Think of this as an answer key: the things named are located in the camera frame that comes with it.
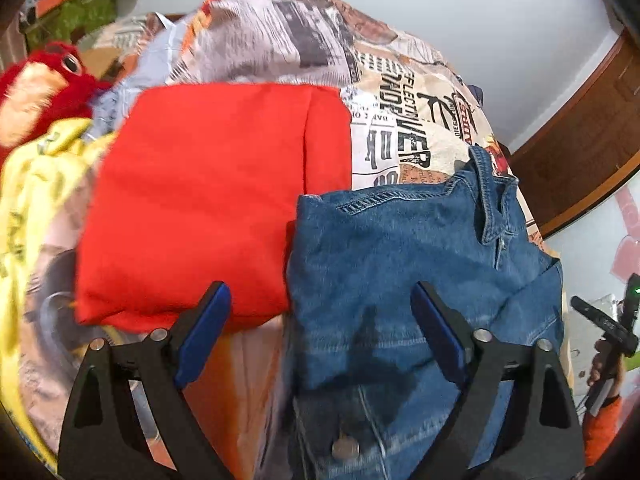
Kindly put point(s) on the yellow garment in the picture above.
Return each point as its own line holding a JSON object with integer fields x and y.
{"x": 36, "y": 179}

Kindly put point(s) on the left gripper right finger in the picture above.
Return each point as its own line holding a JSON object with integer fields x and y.
{"x": 514, "y": 417}

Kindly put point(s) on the printed colourful bed cover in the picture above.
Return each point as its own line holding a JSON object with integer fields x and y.
{"x": 412, "y": 121}

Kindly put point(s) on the blue denim jacket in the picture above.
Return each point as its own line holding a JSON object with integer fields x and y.
{"x": 368, "y": 397}

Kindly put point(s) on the green orange box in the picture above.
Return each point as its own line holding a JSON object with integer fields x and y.
{"x": 43, "y": 21}

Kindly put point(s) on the orange sleeve forearm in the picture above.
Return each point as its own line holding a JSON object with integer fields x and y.
{"x": 599, "y": 431}

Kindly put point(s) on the person right hand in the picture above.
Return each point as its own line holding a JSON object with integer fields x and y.
{"x": 603, "y": 349}

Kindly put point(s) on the folded red garment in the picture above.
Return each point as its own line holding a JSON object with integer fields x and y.
{"x": 201, "y": 185}

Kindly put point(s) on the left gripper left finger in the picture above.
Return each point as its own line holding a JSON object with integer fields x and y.
{"x": 102, "y": 436}

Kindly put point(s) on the wooden door frame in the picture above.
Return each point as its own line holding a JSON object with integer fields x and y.
{"x": 588, "y": 148}

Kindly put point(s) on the red plush toy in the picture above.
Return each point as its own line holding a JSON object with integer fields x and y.
{"x": 50, "y": 85}

